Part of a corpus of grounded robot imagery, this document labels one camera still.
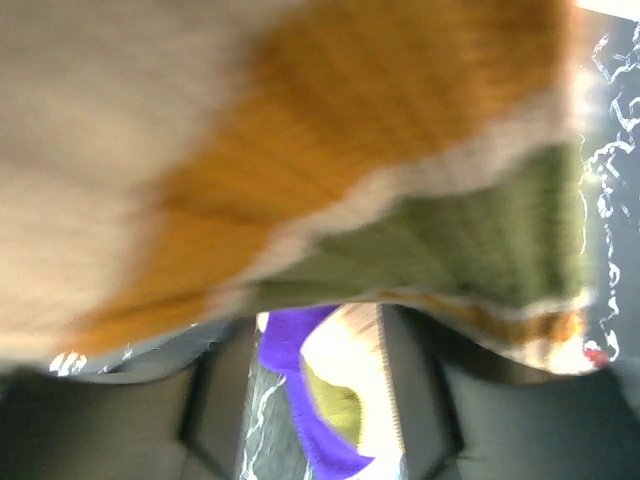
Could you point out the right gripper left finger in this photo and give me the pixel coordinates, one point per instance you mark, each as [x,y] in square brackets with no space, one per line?
[175,412]

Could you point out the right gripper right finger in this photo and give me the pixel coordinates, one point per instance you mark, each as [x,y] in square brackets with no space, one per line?
[466,413]

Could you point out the purple sock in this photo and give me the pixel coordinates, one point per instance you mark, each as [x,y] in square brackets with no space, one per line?
[327,418]

